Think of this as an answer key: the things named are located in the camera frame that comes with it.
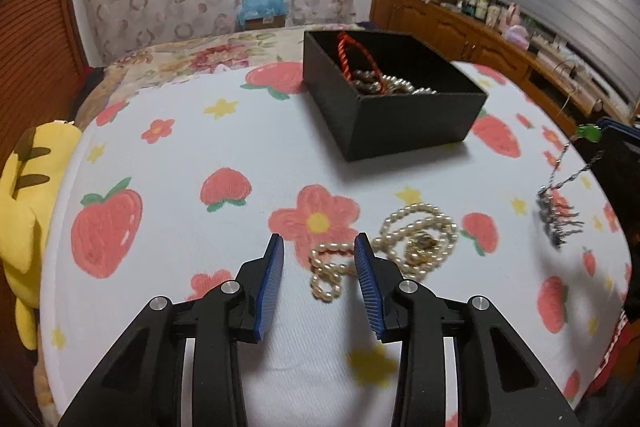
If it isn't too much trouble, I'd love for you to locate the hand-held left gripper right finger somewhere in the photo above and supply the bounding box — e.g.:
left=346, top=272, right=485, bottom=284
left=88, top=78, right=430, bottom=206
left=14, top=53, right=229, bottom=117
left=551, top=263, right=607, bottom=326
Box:
left=353, top=232, right=583, bottom=427

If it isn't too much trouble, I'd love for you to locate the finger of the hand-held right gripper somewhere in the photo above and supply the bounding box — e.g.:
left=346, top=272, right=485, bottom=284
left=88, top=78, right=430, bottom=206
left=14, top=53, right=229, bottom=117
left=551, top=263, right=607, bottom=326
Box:
left=598, top=118, right=640, bottom=142
left=600, top=142, right=640, bottom=228

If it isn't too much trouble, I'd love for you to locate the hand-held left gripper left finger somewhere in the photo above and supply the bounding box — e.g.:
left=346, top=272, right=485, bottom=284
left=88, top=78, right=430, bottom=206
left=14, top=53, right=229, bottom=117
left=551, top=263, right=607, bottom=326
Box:
left=57, top=233, right=286, bottom=427

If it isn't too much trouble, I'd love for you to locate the pearl necklace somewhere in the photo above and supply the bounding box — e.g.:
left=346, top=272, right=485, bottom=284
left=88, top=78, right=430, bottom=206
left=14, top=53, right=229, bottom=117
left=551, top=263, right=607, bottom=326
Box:
left=350, top=68, right=441, bottom=96
left=307, top=203, right=460, bottom=303

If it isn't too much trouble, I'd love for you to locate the silver tassel necklace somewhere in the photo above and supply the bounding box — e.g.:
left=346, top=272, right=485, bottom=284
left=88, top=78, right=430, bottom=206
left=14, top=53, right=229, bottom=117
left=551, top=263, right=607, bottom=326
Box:
left=536, top=124, right=601, bottom=249

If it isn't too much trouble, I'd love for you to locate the black jewelry box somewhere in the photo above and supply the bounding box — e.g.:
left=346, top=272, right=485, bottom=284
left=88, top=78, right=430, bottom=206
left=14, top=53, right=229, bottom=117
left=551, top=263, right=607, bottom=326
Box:
left=302, top=29, right=489, bottom=162

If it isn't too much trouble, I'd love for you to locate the red cord bracelet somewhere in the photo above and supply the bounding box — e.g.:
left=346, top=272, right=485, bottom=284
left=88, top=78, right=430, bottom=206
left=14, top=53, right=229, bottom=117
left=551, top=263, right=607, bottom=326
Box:
left=336, top=32, right=388, bottom=95

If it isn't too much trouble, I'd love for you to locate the gold brooch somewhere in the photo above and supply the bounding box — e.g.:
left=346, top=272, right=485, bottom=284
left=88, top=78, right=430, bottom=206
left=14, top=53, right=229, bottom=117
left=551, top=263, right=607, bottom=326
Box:
left=405, top=232, right=446, bottom=270

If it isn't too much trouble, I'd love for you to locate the strawberry print blanket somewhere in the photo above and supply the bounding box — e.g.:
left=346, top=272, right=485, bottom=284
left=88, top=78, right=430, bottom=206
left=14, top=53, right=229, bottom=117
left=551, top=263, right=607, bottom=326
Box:
left=37, top=59, right=633, bottom=427

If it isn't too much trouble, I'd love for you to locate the pink tissue pack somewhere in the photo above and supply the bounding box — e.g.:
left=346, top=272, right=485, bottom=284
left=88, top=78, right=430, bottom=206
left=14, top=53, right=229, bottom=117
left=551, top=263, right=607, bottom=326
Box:
left=502, top=24, right=533, bottom=45

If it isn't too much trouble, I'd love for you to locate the dark red blanket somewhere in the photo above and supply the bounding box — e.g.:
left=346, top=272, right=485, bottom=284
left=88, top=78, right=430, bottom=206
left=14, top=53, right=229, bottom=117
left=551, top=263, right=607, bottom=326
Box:
left=585, top=307, right=640, bottom=408

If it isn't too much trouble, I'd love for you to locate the wooden cabinet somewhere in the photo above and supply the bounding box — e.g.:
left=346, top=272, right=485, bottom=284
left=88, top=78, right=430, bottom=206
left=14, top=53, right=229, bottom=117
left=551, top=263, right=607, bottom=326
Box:
left=370, top=0, right=640, bottom=132

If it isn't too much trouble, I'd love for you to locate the floral bed sheet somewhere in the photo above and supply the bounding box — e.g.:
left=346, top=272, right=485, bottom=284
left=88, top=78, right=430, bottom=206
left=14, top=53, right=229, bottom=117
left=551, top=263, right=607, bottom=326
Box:
left=97, top=24, right=368, bottom=82

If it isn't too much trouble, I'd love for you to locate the yellow plush toy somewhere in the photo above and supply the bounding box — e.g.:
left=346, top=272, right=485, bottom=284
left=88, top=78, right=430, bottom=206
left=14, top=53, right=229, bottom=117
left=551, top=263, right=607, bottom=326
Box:
left=0, top=121, right=83, bottom=353

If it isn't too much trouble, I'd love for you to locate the small cardboard box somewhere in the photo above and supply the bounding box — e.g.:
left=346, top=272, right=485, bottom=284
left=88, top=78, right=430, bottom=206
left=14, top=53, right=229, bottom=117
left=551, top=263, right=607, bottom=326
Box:
left=244, top=14, right=287, bottom=31

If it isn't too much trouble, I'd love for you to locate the blue plastic bag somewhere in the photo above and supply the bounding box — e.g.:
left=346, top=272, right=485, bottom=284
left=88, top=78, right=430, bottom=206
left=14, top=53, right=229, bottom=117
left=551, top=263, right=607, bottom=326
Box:
left=237, top=0, right=288, bottom=25

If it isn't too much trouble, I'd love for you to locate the wooden slatted wardrobe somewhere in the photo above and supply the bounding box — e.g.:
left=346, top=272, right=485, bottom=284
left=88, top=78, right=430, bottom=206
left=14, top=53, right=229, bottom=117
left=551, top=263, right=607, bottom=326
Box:
left=0, top=0, right=88, bottom=168

